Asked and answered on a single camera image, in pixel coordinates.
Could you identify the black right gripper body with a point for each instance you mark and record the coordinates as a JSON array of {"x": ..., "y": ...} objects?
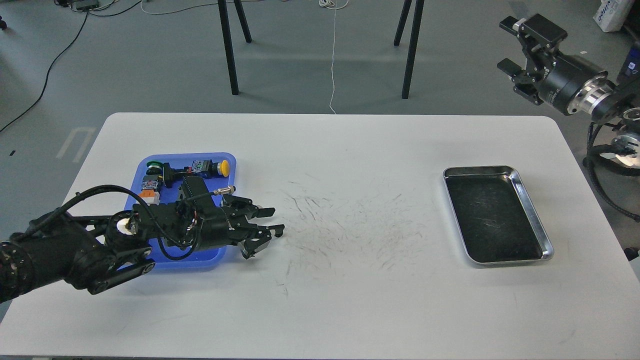
[{"x": 574, "y": 84}]

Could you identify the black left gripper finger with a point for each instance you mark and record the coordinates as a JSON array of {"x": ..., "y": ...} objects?
[
  {"x": 237, "y": 206},
  {"x": 255, "y": 238}
]

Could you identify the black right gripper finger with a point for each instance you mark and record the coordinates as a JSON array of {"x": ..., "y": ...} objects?
[
  {"x": 539, "y": 38},
  {"x": 526, "y": 81}
]

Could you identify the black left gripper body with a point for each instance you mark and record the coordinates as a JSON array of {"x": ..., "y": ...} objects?
[{"x": 216, "y": 228}]

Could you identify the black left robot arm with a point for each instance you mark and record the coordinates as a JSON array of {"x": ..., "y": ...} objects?
[{"x": 97, "y": 253}]

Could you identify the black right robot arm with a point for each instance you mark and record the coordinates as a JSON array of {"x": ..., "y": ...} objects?
[{"x": 620, "y": 110}]

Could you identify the yellow push button part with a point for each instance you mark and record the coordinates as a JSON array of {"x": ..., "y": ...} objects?
[{"x": 204, "y": 168}]

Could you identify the green push button part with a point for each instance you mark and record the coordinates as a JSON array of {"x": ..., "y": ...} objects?
[{"x": 152, "y": 183}]

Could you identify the black table leg right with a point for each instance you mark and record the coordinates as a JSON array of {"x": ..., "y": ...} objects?
[{"x": 419, "y": 6}]

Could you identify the black table leg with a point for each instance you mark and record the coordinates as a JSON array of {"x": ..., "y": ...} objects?
[
  {"x": 419, "y": 6},
  {"x": 228, "y": 41}
]

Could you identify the silver metal tray black mat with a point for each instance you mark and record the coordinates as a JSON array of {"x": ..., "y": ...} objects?
[{"x": 495, "y": 216}]

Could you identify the black table leg left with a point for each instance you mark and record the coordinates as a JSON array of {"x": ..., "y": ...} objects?
[{"x": 228, "y": 41}]

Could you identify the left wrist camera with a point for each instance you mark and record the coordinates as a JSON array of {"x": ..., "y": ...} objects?
[{"x": 193, "y": 192}]

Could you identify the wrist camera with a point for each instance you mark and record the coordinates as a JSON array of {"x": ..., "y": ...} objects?
[
  {"x": 193, "y": 192},
  {"x": 631, "y": 65}
]

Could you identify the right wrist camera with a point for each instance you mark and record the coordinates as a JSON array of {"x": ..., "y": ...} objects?
[{"x": 631, "y": 65}]

